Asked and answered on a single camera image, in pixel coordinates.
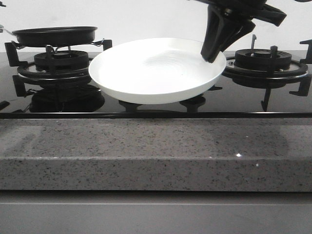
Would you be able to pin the black pan support grate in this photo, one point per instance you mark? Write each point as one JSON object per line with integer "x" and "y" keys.
{"x": 272, "y": 79}
{"x": 55, "y": 80}

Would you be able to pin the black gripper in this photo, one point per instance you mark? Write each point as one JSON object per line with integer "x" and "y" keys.
{"x": 221, "y": 32}

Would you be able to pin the black left gas burner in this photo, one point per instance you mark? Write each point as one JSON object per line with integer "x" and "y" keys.
{"x": 63, "y": 60}

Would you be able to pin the black right gas burner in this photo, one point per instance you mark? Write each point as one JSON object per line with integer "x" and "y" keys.
{"x": 261, "y": 59}

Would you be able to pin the grey speckled stone countertop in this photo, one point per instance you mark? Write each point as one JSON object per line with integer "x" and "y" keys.
{"x": 233, "y": 155}

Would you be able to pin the black left pan support grate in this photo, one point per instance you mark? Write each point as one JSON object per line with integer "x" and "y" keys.
{"x": 55, "y": 80}

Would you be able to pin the white ceramic plate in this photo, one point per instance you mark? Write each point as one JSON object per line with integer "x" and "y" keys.
{"x": 155, "y": 71}

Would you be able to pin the black gas burner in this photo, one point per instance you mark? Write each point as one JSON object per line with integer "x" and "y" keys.
{"x": 261, "y": 59}
{"x": 63, "y": 60}

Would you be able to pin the black frying pan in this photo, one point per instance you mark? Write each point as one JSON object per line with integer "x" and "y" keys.
{"x": 55, "y": 36}

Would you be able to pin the black right pan support grate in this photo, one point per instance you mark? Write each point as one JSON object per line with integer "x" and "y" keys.
{"x": 272, "y": 79}

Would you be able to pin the black glass gas hob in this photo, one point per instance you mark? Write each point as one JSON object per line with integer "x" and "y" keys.
{"x": 228, "y": 98}

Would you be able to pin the grey cabinet front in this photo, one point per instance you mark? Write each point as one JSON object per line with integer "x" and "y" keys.
{"x": 78, "y": 212}

